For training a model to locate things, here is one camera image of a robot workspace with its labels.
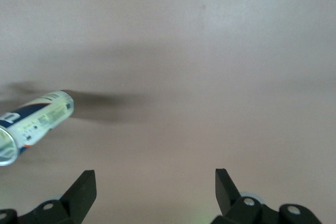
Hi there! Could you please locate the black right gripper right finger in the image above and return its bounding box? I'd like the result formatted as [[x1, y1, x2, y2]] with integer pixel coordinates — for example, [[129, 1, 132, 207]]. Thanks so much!
[[211, 167, 279, 224]]

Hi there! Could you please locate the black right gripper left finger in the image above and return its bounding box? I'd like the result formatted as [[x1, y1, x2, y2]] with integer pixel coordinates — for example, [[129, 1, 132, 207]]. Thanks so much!
[[18, 169, 97, 224]]

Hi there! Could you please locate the Wilson tennis ball can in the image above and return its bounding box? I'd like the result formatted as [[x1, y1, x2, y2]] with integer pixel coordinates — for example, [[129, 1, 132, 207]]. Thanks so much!
[[0, 90, 75, 167]]

